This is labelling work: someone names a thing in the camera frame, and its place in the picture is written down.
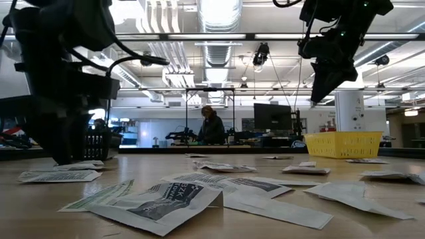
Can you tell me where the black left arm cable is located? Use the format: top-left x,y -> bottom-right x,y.
66,33 -> 171,78

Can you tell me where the black aluminium table frame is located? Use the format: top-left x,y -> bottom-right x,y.
0,145 -> 425,163

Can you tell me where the green-printed bandage wrapper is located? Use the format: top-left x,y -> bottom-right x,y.
58,179 -> 135,213

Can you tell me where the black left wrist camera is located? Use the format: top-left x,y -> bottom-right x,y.
71,70 -> 121,101

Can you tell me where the yellow plastic basket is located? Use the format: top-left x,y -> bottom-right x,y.
303,131 -> 384,159

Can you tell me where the black neighbouring station frame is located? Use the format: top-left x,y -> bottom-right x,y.
184,86 -> 236,147

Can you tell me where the black computer monitor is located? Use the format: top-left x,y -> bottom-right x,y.
254,102 -> 293,131

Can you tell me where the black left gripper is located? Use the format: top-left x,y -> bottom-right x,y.
19,49 -> 97,166

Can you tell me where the black plastic basket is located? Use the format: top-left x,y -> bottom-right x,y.
82,131 -> 122,163

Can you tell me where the white pillar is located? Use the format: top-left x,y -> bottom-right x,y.
334,90 -> 366,132

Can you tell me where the black overhead frame beam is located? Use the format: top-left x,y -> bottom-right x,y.
112,32 -> 425,42

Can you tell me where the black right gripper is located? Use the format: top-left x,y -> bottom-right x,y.
298,28 -> 361,104

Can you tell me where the silver ventilation duct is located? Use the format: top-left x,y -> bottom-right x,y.
195,0 -> 243,107

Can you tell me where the person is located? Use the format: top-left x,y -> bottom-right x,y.
197,105 -> 227,146
92,118 -> 107,132

